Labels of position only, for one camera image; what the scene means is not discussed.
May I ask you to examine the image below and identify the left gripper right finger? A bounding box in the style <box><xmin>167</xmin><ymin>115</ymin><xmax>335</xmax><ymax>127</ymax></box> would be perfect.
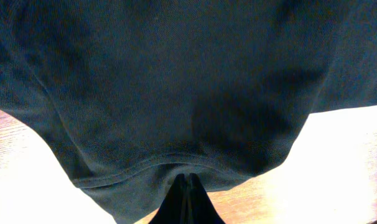
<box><xmin>187</xmin><ymin>174</ymin><xmax>225</xmax><ymax>224</ymax></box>

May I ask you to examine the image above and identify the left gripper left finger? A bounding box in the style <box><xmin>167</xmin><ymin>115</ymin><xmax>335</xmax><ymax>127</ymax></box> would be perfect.
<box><xmin>149</xmin><ymin>174</ymin><xmax>187</xmax><ymax>224</ymax></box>

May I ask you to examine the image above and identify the black t-shirt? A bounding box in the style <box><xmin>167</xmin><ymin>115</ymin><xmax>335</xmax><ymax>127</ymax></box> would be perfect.
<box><xmin>0</xmin><ymin>0</ymin><xmax>377</xmax><ymax>223</ymax></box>

